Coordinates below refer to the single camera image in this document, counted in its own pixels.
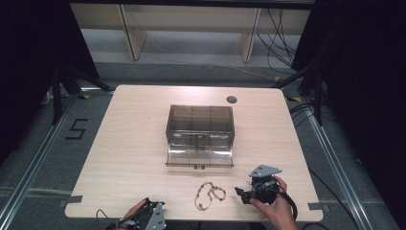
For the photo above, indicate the person's left hand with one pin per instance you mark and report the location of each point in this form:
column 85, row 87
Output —
column 132, row 212

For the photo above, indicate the beige wooden shelf unit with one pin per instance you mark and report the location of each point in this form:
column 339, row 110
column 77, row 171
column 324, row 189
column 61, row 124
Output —
column 191, row 19

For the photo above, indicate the black curtain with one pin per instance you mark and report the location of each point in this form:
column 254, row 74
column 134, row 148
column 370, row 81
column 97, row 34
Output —
column 364, row 80
column 35, row 64

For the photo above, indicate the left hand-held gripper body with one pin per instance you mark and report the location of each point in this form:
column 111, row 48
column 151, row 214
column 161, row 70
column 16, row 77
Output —
column 151, row 217

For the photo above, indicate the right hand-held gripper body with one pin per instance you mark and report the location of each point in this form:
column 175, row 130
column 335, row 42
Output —
column 263, row 188

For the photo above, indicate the grey tape strip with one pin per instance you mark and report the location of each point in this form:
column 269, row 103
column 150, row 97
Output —
column 317, row 206
column 72, row 200

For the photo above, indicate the smoky transparent drawer cabinet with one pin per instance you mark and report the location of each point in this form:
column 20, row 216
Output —
column 199, row 118

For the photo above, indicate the aluminium floor rail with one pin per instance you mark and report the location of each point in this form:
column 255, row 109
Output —
column 35, row 159
column 338, row 166

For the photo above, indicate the person's right hand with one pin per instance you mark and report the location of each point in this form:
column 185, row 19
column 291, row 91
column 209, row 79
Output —
column 279, row 211

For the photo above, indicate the black metal stand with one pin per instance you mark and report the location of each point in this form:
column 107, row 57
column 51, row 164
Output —
column 317, row 96
column 57, row 96

